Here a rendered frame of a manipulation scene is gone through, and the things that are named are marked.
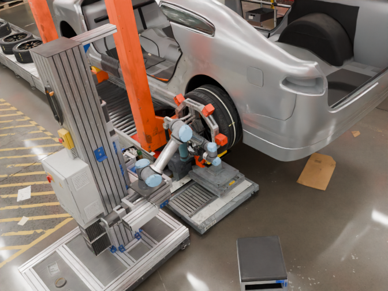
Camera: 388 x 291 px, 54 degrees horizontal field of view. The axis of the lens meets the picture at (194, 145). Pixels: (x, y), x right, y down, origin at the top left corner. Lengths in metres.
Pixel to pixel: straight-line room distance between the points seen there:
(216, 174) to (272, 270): 1.33
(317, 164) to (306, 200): 0.59
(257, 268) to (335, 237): 0.99
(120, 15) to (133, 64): 0.44
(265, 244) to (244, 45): 1.58
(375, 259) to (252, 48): 2.05
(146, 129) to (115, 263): 1.29
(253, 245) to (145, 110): 1.60
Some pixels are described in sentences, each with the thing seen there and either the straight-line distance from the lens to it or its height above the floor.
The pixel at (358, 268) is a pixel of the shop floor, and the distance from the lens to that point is 3.58.
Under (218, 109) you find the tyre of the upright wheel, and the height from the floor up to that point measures 1.09.
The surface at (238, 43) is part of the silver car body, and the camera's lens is 3.09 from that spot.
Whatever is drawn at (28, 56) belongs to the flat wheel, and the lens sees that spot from 7.77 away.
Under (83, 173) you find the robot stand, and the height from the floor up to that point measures 1.19.
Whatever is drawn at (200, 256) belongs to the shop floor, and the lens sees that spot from 3.58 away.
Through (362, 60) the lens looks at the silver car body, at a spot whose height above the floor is 0.94.
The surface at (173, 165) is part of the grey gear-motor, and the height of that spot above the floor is 0.36.
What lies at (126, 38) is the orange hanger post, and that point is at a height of 1.73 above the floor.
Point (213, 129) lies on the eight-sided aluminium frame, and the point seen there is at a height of 0.96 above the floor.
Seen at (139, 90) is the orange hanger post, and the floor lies 1.23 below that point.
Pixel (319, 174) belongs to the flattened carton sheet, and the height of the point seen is 0.01.
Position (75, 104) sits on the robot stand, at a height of 1.67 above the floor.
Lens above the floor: 2.83
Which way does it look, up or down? 36 degrees down
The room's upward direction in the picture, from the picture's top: 8 degrees counter-clockwise
